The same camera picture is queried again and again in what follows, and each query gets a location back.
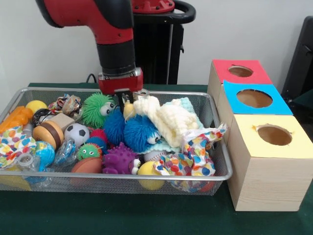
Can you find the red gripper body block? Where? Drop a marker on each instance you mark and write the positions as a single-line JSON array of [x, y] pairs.
[[122, 84]]

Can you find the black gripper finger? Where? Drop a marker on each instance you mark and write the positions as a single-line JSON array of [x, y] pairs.
[[121, 102], [131, 98]]

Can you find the yellow plush toy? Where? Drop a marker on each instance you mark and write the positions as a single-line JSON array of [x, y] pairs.
[[128, 110]]

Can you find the blue spiky ball with eyes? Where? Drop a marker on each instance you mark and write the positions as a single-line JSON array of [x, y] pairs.
[[137, 133]]

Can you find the cream waffle cloth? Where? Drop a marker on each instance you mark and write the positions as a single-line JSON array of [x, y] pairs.
[[168, 120]]

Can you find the mint waffle cloth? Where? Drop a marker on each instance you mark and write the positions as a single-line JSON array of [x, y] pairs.
[[184, 102]]

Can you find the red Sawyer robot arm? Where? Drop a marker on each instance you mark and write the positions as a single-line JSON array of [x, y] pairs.
[[110, 24]]

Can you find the shallow silver mesh bin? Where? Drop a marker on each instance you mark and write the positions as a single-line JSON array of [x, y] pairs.
[[97, 186]]

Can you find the wooden box with three holes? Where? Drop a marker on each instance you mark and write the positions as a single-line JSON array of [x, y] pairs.
[[266, 186]]

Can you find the green spiky ball with eyes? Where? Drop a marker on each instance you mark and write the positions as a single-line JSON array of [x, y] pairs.
[[94, 110]]

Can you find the small soccer ball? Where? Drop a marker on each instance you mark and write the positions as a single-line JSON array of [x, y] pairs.
[[77, 133]]

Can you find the purple spiky toy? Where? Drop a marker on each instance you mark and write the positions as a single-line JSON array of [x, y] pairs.
[[117, 159]]

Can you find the toy burger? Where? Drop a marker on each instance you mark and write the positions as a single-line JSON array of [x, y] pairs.
[[46, 133]]

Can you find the polka dot paper napkin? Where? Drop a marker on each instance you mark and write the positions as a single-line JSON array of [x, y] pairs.
[[12, 144], [195, 161]]

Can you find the dark green table cloth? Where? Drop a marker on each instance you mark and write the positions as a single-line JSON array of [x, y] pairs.
[[122, 215], [305, 98]]

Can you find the black stand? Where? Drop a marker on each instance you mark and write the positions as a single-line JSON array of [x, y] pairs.
[[300, 61]]

